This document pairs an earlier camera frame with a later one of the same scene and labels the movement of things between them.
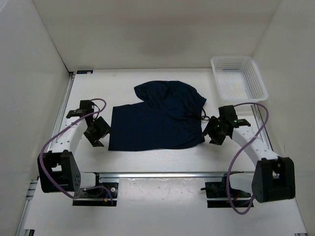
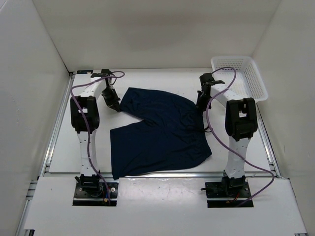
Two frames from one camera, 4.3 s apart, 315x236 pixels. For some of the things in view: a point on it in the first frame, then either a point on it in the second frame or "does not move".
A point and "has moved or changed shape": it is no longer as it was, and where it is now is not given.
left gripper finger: (96, 143) → (115, 106)
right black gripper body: (217, 128) → (203, 101)
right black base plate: (219, 194) does not move
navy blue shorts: (169, 116) has moved or changed shape
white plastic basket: (238, 78) does not move
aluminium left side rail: (64, 109) does not move
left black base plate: (106, 195) does not move
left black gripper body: (100, 128) → (110, 96)
